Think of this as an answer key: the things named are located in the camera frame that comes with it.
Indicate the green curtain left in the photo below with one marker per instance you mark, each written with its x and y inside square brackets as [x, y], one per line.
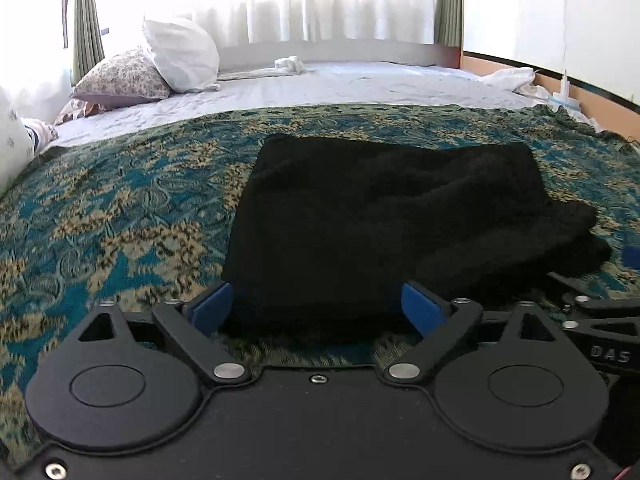
[87, 45]

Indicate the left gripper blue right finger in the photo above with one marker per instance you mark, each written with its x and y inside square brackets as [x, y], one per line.
[444, 327]

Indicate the green curtain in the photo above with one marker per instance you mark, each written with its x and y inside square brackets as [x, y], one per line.
[448, 24]
[87, 45]

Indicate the green curtain right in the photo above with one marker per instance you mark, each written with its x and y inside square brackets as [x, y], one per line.
[448, 24]

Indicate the floral grey pillow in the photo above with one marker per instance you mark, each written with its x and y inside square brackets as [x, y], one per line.
[123, 80]

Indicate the blue striped cushion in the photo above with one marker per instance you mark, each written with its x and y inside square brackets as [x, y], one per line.
[41, 133]

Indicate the small white cloth bundle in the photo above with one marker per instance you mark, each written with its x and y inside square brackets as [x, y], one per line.
[290, 65]

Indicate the crumpled white cloth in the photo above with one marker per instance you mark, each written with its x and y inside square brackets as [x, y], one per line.
[520, 80]

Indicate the white pillow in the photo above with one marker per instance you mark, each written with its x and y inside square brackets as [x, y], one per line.
[183, 53]

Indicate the leaf print folded duvet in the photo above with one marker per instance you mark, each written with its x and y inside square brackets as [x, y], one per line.
[17, 149]

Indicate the teal paisley bedspread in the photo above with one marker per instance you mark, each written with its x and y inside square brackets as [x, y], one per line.
[147, 215]

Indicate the white bed sheet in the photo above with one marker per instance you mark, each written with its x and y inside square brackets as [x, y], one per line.
[322, 83]

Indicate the black pants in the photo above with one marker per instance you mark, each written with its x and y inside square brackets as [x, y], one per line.
[328, 231]

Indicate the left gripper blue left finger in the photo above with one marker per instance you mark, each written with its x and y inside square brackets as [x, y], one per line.
[189, 327]

